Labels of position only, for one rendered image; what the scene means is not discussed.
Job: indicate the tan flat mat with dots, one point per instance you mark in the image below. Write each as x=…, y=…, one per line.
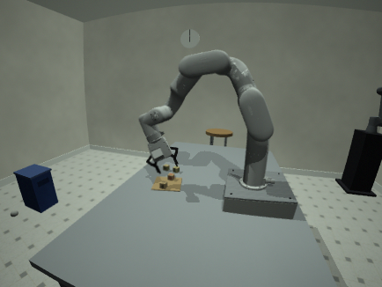
x=173, y=185

